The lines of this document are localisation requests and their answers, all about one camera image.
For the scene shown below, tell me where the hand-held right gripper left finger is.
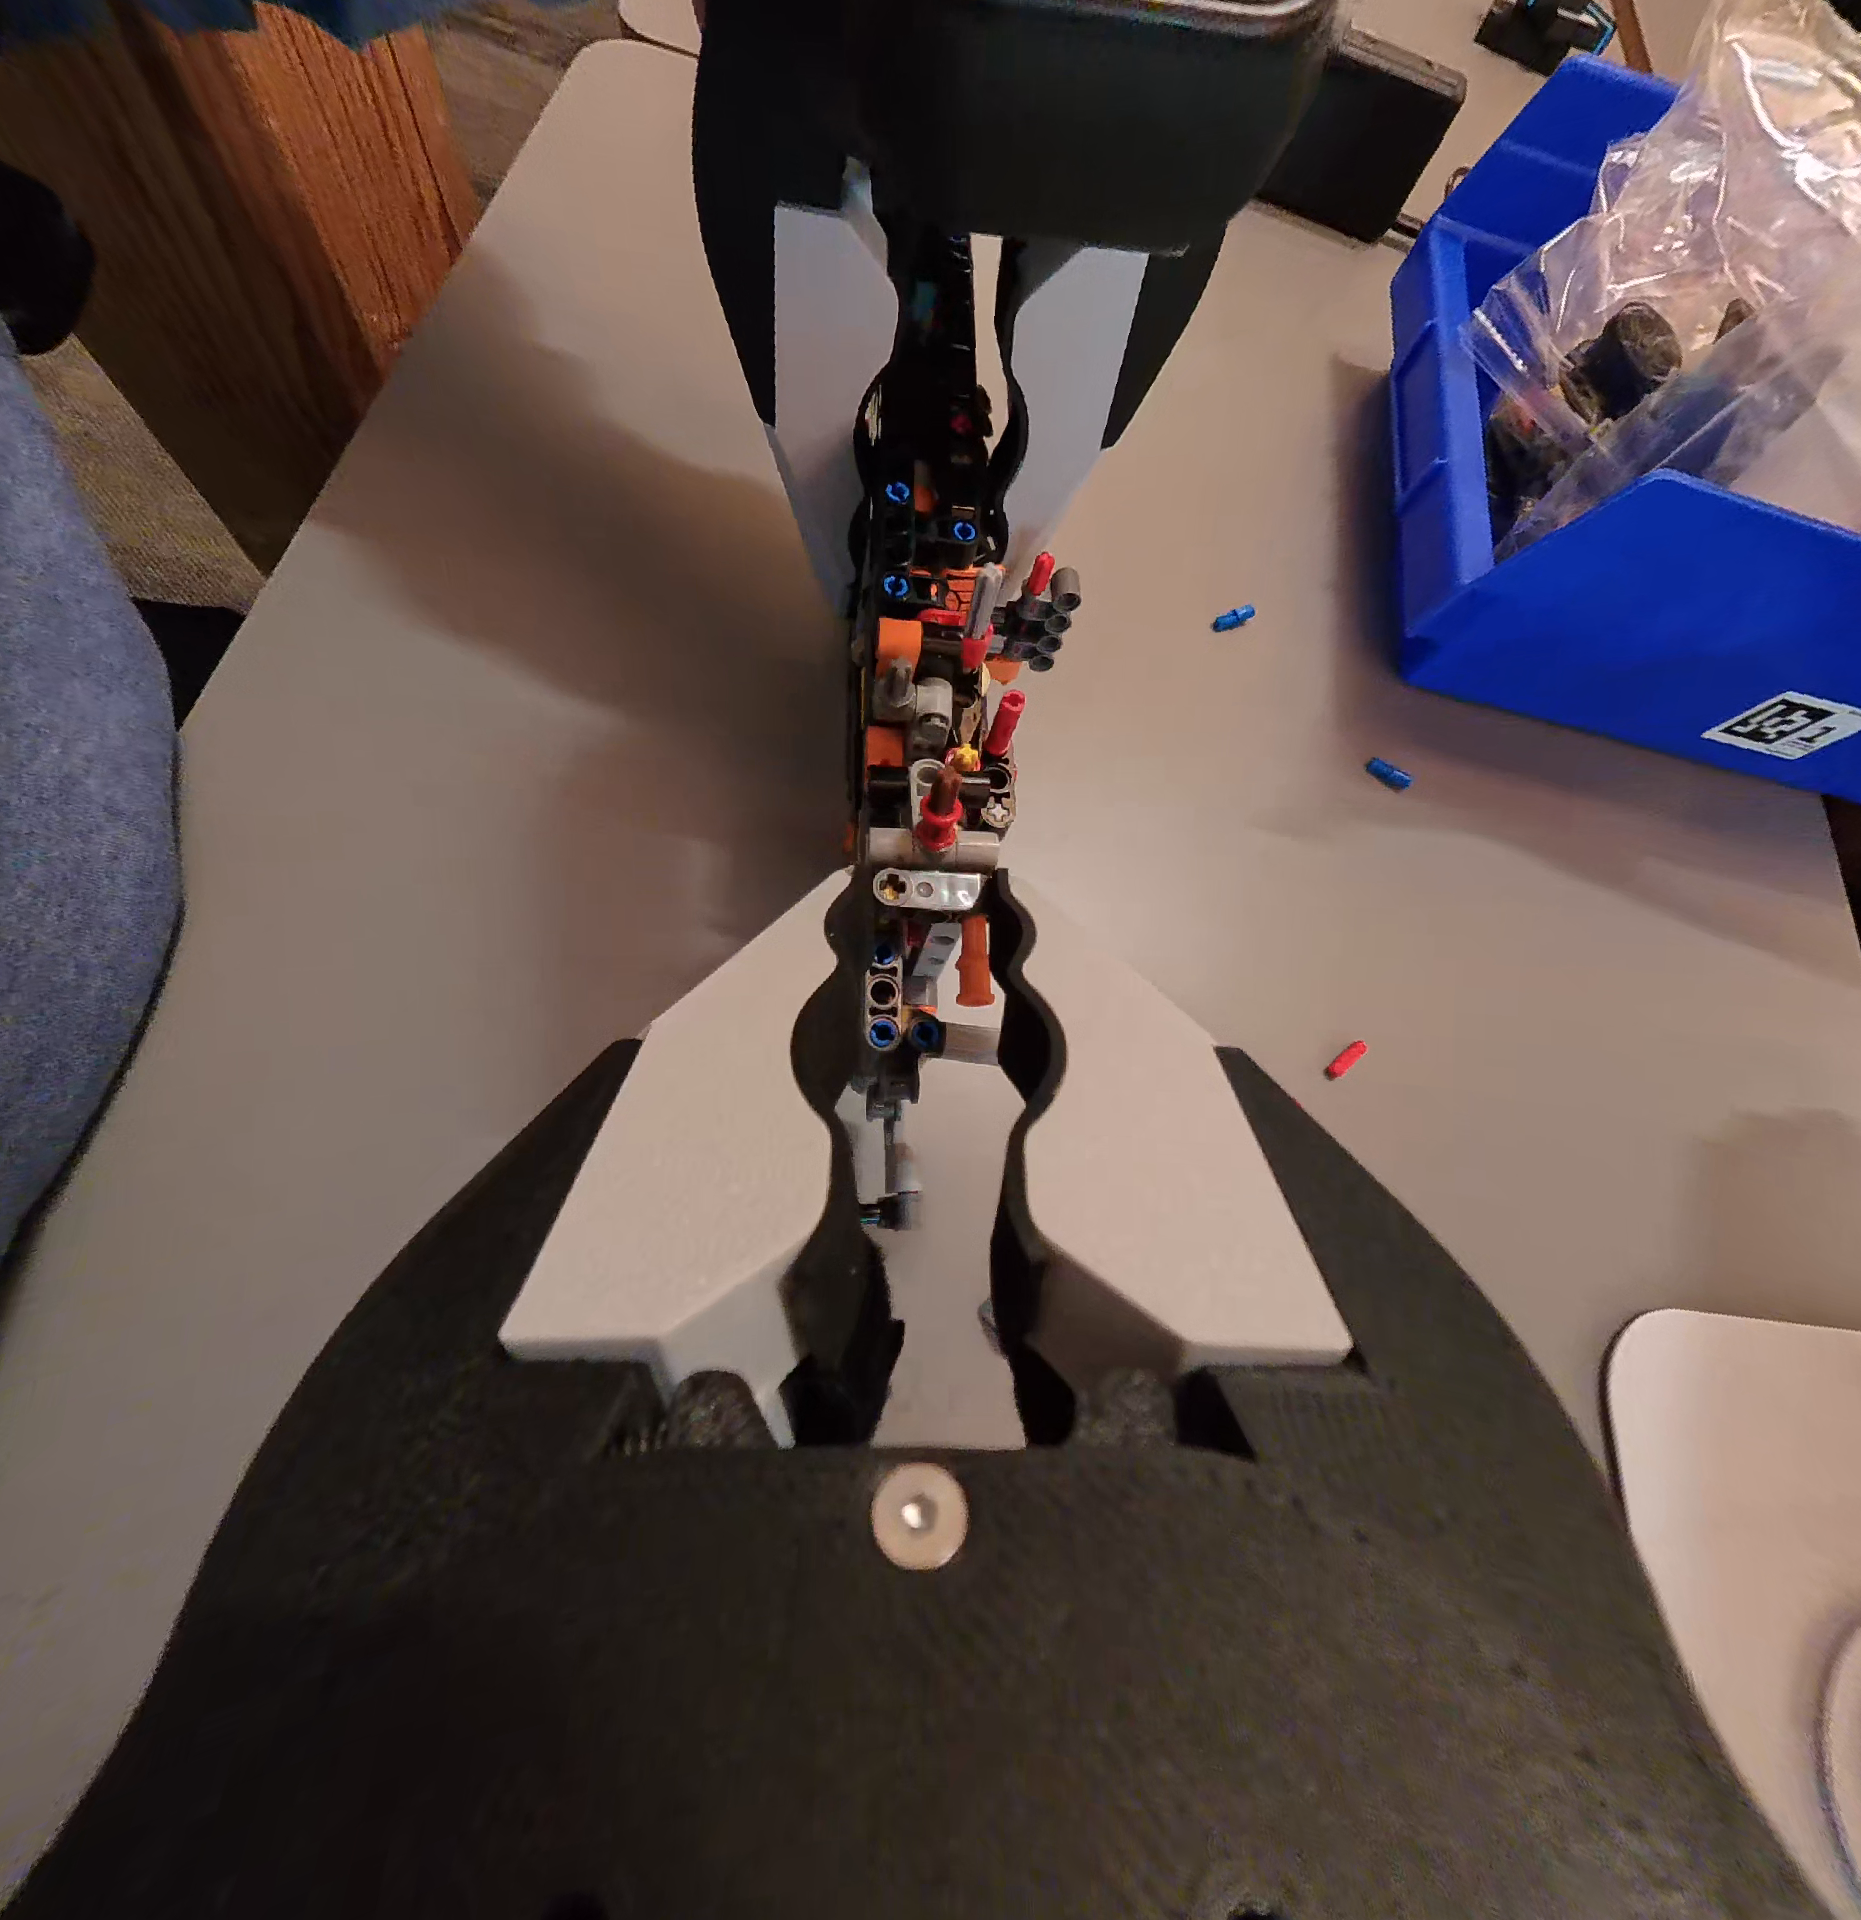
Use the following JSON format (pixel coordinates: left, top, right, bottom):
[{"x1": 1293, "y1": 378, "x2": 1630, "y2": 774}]
[{"x1": 499, "y1": 877, "x2": 891, "y2": 1449}]

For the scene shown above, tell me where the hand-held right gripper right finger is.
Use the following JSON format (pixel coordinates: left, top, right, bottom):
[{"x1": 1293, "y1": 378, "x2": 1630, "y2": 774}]
[{"x1": 989, "y1": 877, "x2": 1352, "y2": 1449}]

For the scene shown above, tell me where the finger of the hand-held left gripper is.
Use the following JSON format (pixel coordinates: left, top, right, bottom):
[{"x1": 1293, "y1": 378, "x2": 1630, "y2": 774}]
[
  {"x1": 771, "y1": 201, "x2": 913, "y2": 624},
  {"x1": 994, "y1": 240, "x2": 1157, "y2": 565}
]

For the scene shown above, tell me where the multicoloured lego model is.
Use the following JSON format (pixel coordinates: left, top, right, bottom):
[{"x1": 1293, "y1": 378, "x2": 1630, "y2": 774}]
[{"x1": 842, "y1": 227, "x2": 1089, "y2": 1232}]

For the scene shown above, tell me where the person's left forearm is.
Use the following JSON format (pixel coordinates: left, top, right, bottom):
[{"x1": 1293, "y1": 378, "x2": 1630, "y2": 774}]
[{"x1": 0, "y1": 0, "x2": 467, "y2": 53}]

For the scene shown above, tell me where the flat black box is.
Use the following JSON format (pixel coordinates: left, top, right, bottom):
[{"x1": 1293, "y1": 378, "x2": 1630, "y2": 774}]
[{"x1": 1259, "y1": 22, "x2": 1472, "y2": 242}]

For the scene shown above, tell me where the small black device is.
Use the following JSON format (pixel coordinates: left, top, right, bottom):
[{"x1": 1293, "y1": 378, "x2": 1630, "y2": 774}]
[{"x1": 1477, "y1": 0, "x2": 1614, "y2": 73}]

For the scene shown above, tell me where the wooden cabinet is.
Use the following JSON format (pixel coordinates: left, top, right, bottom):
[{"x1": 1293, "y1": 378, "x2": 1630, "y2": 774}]
[{"x1": 0, "y1": 0, "x2": 482, "y2": 573}]

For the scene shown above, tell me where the blue storage bin white label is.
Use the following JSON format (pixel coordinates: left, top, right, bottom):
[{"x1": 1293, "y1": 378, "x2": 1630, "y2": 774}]
[{"x1": 1387, "y1": 53, "x2": 1861, "y2": 813}]

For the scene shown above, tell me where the clear plastic parts bag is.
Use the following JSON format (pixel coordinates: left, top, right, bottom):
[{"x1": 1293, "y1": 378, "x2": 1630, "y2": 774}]
[{"x1": 1469, "y1": 0, "x2": 1861, "y2": 565}]

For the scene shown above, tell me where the person's blue sweater torso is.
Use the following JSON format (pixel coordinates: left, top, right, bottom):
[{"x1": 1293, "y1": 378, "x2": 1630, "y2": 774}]
[{"x1": 0, "y1": 271, "x2": 181, "y2": 1308}]

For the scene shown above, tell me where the black chair armrest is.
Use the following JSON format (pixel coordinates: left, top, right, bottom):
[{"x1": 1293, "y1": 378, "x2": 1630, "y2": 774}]
[{"x1": 0, "y1": 151, "x2": 100, "y2": 355}]

